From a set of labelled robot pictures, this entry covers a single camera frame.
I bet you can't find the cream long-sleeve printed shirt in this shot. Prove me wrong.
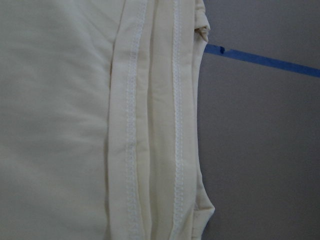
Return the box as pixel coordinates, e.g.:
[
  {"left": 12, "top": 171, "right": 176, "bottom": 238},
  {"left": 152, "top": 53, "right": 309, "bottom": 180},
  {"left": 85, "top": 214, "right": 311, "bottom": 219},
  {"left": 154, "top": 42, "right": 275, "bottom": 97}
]
[{"left": 0, "top": 0, "right": 215, "bottom": 240}]

